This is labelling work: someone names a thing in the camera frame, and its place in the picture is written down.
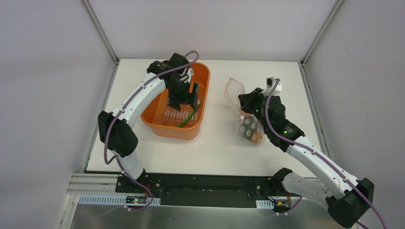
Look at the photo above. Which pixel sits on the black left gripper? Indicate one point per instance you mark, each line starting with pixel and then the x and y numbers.
pixel 182 99

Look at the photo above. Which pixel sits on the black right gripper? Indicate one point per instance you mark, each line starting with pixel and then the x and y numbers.
pixel 246 100

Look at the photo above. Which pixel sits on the clear zip top bag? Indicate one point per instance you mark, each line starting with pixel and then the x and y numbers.
pixel 247 126

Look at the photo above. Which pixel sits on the thin green chili pepper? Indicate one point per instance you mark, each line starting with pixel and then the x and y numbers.
pixel 188 118

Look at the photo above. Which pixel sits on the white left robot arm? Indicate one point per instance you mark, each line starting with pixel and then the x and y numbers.
pixel 115 127

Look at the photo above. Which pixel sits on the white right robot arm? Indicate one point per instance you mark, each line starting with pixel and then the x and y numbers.
pixel 345 197

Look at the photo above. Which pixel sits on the orange plastic basket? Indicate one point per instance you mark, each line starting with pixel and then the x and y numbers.
pixel 165 120

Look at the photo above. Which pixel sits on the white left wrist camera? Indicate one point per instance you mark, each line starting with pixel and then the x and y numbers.
pixel 188 74

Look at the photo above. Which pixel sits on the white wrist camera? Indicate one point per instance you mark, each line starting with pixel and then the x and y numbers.
pixel 273 87
pixel 188 74

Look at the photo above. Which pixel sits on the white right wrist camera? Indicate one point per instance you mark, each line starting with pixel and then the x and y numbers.
pixel 273 87

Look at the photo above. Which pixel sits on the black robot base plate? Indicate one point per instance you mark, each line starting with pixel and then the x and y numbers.
pixel 203 190

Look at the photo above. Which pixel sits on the right white cable duct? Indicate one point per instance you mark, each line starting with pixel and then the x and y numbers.
pixel 264 204

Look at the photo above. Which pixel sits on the white cable duct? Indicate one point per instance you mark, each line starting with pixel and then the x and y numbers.
pixel 264 204
pixel 118 200

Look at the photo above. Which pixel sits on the left white cable duct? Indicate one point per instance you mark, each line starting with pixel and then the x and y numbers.
pixel 118 200

